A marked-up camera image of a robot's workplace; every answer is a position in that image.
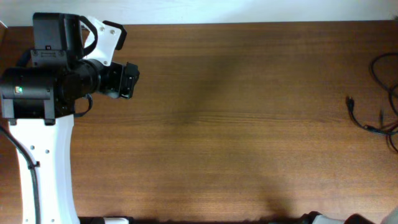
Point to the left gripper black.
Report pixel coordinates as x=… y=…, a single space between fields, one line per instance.
x=125 y=81

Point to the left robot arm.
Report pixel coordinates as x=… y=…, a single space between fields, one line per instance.
x=72 y=58

